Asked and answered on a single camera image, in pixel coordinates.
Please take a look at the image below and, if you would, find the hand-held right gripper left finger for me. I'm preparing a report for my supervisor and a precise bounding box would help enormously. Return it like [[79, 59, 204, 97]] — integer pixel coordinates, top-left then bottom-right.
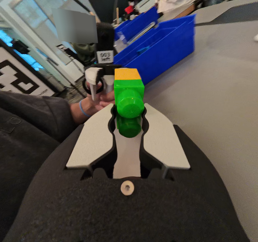
[[66, 103, 118, 179]]

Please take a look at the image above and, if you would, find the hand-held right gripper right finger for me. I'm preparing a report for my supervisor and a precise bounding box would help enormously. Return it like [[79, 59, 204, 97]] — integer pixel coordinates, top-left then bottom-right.
[[139, 103, 191, 179]]

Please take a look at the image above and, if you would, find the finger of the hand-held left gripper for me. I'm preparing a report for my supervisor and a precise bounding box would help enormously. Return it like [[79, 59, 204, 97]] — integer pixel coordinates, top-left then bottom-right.
[[85, 68, 104, 85], [103, 75, 116, 94]]

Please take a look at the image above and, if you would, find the yellow one-stud block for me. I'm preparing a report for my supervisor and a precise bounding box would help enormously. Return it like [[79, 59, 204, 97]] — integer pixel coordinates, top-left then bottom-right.
[[114, 68, 142, 80]]

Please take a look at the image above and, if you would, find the green two-stud block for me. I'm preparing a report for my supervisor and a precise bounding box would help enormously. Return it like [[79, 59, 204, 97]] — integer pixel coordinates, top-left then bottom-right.
[[113, 79, 145, 138]]

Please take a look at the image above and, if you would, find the blue plastic bin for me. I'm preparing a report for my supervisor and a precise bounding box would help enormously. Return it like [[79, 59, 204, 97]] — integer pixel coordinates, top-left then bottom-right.
[[113, 6, 196, 85]]

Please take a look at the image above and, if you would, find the grey desk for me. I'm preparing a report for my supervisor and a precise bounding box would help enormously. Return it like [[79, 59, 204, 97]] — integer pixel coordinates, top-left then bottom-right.
[[113, 0, 258, 232]]

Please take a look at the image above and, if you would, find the person's left hand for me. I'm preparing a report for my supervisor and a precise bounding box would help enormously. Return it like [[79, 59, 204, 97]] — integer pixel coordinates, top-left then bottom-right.
[[87, 91, 116, 115]]

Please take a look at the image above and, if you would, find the blue wristband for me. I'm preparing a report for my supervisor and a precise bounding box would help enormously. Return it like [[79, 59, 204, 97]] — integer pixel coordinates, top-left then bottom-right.
[[79, 100, 91, 117]]

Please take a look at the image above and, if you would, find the small black tag sign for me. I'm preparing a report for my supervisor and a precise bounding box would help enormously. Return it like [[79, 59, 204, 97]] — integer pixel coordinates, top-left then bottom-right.
[[57, 44, 78, 62]]

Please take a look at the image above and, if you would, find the person's dark clothing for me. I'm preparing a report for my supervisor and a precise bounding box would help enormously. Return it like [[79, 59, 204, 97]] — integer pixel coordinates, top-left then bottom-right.
[[0, 91, 85, 242]]

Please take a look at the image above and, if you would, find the black studio light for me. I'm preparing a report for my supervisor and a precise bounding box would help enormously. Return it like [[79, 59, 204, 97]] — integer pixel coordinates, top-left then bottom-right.
[[12, 40, 29, 54]]

